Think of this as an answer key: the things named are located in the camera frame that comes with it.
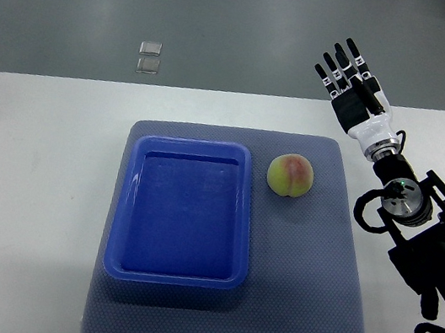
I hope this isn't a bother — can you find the upper metal floor plate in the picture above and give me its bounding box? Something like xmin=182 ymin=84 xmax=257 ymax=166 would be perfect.
xmin=139 ymin=40 xmax=163 ymax=56

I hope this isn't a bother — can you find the blue plastic tray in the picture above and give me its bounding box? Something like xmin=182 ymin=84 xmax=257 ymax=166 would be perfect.
xmin=103 ymin=135 xmax=252 ymax=290

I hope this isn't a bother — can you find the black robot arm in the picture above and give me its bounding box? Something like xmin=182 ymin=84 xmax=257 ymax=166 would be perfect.
xmin=353 ymin=131 xmax=445 ymax=333

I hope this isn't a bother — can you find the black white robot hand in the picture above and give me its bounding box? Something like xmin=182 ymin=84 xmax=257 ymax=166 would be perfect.
xmin=314 ymin=37 xmax=405 ymax=162

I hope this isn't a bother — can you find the lower metal floor plate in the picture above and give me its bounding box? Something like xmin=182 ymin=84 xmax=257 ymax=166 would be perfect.
xmin=136 ymin=57 xmax=160 ymax=74

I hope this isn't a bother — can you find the green red peach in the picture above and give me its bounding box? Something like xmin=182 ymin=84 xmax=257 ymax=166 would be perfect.
xmin=266 ymin=153 xmax=315 ymax=198

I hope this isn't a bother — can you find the metal floor plate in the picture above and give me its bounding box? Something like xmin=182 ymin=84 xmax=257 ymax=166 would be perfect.
xmin=139 ymin=40 xmax=163 ymax=56
xmin=136 ymin=57 xmax=160 ymax=74

